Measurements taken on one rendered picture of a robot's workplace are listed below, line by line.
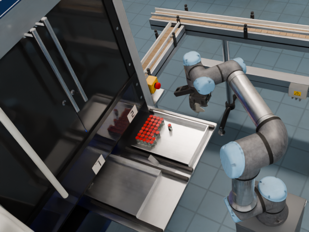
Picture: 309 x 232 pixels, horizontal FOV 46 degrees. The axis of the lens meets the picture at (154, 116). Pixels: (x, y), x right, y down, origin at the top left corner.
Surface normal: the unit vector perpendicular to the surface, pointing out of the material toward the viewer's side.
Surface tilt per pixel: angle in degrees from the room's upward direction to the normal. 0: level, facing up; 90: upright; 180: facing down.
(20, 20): 90
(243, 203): 94
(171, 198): 0
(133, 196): 0
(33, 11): 90
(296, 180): 0
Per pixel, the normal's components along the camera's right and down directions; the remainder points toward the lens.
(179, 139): -0.21, -0.64
